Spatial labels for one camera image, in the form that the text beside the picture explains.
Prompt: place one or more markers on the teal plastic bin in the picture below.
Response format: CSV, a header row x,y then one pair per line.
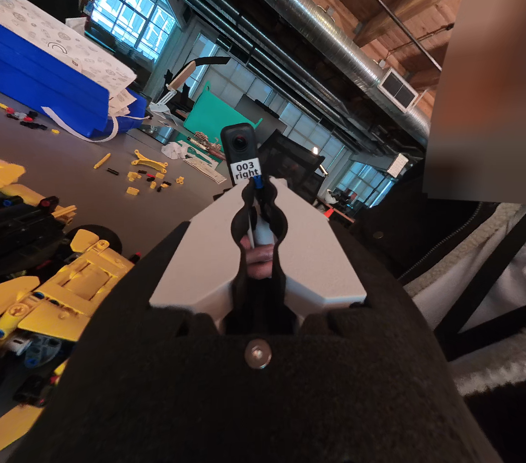
x,y
222,113

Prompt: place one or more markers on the white vent grille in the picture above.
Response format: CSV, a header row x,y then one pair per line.
x,y
398,90

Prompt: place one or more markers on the cluster of small mixed bricks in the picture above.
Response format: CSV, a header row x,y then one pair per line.
x,y
24,117

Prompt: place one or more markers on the yellow curved frame piece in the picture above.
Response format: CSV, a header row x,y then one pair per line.
x,y
148,162

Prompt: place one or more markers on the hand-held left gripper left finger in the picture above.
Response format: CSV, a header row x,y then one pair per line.
x,y
193,265

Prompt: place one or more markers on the flat printed sheets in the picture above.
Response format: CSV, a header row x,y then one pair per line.
x,y
205,167

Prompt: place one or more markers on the scatter of small yellow bricks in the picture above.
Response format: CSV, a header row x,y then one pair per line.
x,y
154,179

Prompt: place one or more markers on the person's right hand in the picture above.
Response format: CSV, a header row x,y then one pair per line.
x,y
259,261

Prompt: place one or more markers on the white striped shirt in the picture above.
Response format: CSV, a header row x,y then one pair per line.
x,y
493,286

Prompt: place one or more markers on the black fleece-lined jacket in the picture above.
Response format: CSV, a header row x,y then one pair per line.
x,y
411,233

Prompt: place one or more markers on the yellow two-hole connector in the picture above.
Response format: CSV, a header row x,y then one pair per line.
x,y
131,190

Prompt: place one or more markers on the black mesh chair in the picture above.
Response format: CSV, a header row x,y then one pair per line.
x,y
291,167

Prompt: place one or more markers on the grey ceiling pipe bundle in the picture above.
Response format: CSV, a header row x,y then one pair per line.
x,y
267,48

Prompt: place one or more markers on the wooden desk lamp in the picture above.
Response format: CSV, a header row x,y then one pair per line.
x,y
185,74

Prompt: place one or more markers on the thin yellow stick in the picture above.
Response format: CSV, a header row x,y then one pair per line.
x,y
102,161

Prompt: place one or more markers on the bright paned window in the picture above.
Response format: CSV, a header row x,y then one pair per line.
x,y
131,15

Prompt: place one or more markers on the white paper sign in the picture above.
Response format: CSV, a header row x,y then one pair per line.
x,y
397,165

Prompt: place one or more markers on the blue bin with paper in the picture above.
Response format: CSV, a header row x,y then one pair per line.
x,y
61,39

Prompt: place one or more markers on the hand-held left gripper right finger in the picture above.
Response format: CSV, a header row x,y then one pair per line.
x,y
320,265

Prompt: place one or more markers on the small wooden model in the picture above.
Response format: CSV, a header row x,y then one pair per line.
x,y
207,142

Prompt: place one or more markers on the crumpled white paper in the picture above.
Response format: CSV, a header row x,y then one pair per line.
x,y
174,150

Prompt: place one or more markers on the yellow toy brick car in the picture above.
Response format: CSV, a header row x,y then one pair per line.
x,y
74,278

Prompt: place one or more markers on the large dark screen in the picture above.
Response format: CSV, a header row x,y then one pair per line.
x,y
263,113

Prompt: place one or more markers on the silver ventilation duct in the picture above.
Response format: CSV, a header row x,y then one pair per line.
x,y
349,48

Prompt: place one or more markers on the black pin blue tip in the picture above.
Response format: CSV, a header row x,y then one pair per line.
x,y
258,182

